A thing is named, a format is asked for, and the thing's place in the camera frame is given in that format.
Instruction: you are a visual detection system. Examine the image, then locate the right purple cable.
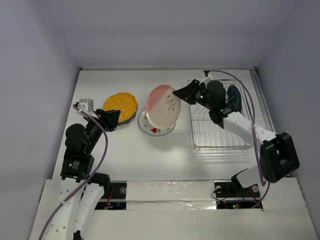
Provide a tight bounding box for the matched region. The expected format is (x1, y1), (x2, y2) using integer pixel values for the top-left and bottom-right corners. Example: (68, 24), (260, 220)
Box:
(204, 69), (271, 210)

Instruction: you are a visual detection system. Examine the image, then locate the clear drip tray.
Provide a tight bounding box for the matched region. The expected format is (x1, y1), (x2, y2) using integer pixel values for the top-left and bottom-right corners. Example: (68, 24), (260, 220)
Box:
(188, 117), (256, 165)

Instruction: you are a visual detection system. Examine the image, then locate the white patterned plate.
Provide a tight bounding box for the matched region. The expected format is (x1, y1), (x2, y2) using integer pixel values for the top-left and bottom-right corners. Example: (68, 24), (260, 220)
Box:
(138, 108), (176, 137)

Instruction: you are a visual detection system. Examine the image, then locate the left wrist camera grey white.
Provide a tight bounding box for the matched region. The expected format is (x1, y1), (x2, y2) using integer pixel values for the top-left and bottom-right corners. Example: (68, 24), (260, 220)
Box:
(73, 98), (94, 114)

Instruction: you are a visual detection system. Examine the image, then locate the pink dotted plate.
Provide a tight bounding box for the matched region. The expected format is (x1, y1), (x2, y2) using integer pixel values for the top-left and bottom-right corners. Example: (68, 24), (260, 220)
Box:
(117, 117), (137, 127)

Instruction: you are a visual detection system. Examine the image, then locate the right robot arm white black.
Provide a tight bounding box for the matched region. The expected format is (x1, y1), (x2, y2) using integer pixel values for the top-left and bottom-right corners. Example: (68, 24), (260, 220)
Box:
(173, 79), (300, 196)

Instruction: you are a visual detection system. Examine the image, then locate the wire dish rack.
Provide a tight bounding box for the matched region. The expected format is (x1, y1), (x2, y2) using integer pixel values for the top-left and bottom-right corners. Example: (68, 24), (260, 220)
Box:
(186, 79), (260, 155)

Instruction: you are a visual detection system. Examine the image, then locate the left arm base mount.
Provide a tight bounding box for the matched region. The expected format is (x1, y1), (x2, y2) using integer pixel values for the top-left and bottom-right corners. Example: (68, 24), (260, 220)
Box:
(95, 181), (127, 211)

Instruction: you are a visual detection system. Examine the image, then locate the yellow dotted plate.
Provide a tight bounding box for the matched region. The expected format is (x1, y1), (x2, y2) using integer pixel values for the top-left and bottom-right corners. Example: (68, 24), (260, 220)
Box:
(102, 92), (138, 123)

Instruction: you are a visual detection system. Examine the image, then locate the blue dotted plate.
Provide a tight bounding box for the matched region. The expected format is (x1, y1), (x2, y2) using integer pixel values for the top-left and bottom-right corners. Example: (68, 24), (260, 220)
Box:
(118, 108), (138, 126)

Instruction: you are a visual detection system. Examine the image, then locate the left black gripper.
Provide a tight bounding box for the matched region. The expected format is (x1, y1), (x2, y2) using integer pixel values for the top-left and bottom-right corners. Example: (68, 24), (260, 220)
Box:
(84, 107), (120, 152)

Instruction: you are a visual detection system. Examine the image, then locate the purple cable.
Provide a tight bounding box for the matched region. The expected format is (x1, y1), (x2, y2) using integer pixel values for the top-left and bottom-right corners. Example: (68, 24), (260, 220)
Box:
(37, 104), (111, 240)
(204, 69), (271, 210)

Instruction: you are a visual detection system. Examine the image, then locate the dark blue plate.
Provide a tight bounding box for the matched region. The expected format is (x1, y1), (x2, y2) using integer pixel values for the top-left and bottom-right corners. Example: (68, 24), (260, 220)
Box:
(226, 84), (242, 113)

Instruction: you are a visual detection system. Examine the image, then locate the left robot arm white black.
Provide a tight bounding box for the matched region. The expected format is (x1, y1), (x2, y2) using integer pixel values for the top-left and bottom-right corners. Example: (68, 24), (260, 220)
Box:
(39, 108), (121, 240)

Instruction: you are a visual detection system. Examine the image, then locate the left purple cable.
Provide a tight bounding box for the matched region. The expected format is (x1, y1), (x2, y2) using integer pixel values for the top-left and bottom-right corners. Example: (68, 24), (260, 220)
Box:
(37, 104), (111, 240)

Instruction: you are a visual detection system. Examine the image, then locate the white plate red rim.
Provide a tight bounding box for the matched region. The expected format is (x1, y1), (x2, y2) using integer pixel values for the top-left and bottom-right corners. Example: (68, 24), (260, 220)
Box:
(145, 84), (182, 129)

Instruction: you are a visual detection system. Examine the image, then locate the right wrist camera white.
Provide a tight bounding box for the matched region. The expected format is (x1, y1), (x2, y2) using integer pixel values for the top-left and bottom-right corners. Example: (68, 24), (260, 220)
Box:
(199, 70), (214, 85)

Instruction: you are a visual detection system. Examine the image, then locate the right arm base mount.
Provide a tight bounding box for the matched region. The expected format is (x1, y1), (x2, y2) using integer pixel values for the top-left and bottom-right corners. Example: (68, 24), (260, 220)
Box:
(211, 181), (261, 210)

